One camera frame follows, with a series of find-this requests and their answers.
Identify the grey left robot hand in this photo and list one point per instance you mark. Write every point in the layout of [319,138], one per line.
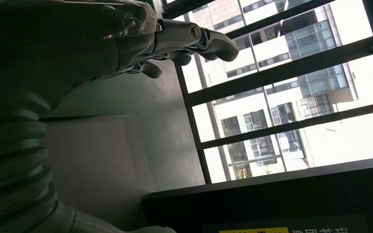
[61,48]

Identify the black inbound scanner machine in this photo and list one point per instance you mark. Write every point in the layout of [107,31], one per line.
[270,199]

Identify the building outside window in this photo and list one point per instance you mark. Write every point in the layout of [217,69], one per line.
[312,41]

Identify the dark window frame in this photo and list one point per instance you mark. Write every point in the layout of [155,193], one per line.
[270,72]

